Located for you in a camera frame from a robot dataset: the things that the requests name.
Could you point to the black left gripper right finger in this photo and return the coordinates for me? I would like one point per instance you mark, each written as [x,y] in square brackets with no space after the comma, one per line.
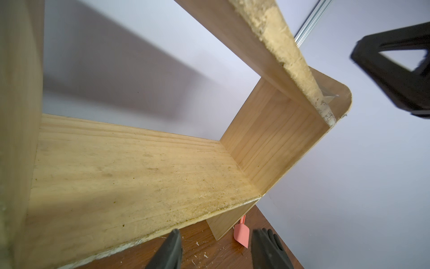
[268,251]

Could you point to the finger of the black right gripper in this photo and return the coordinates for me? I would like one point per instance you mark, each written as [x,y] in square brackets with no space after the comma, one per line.
[408,90]

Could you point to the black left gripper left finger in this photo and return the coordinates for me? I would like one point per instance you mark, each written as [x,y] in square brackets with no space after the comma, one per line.
[169,255]

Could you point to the wooden two-tier shelf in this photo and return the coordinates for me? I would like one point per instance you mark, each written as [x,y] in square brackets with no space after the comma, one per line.
[74,191]

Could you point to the pink plastic scoop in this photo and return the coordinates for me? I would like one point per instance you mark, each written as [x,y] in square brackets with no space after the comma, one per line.
[242,232]

